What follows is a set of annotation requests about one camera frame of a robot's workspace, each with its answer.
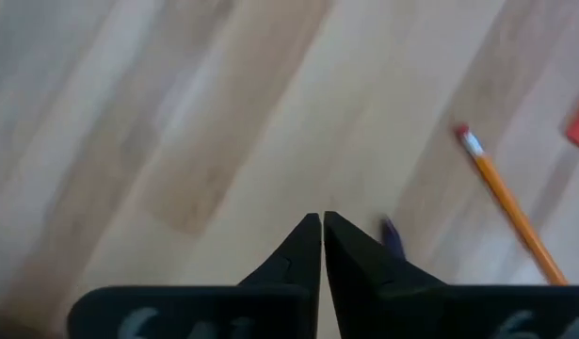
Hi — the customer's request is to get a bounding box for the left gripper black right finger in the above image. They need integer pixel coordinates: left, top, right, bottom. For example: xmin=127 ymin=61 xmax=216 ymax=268
xmin=323 ymin=210 xmax=579 ymax=339

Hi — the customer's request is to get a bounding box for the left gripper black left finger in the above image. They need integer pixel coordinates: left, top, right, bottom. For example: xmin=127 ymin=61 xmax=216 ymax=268
xmin=67 ymin=213 xmax=322 ymax=339

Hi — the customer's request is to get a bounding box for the purple pen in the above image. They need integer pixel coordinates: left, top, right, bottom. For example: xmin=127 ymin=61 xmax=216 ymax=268
xmin=378 ymin=217 xmax=408 ymax=261

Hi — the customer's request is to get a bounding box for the orange pencil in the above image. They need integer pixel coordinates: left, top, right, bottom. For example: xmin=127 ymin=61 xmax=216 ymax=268
xmin=453 ymin=122 xmax=571 ymax=287

